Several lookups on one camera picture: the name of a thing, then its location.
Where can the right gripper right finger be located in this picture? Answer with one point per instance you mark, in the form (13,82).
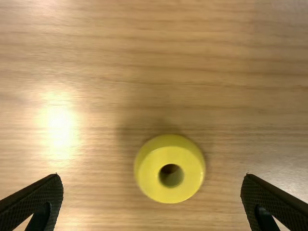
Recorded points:
(255,192)

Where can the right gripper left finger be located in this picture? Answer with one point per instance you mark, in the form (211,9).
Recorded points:
(48,192)

